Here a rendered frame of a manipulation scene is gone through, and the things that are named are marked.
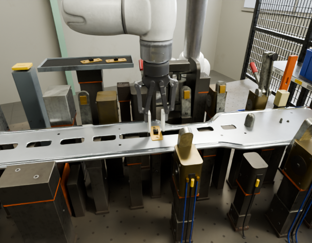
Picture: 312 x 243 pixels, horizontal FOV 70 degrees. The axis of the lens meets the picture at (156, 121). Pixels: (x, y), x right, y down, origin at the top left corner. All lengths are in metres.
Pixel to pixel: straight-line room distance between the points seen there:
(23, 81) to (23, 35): 2.57
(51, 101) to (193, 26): 0.79
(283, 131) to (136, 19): 0.61
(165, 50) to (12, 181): 0.49
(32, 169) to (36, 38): 3.04
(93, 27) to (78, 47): 3.03
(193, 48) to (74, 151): 0.90
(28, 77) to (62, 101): 0.25
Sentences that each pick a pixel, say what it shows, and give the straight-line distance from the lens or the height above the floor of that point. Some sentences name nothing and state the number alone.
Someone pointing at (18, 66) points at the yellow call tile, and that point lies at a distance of 1.06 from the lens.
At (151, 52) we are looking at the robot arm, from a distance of 0.61.
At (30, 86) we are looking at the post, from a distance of 1.06.
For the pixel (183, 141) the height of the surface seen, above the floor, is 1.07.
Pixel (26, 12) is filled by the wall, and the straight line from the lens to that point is 3.56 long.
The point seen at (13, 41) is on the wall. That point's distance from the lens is 3.62.
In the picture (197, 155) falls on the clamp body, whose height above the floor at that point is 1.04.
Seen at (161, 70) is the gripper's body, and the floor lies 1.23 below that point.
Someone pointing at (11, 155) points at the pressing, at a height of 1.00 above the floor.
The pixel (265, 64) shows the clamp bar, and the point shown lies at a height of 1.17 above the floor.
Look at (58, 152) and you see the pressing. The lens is 0.74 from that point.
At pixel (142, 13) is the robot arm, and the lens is 0.58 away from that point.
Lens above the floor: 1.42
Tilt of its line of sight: 31 degrees down
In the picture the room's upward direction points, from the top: straight up
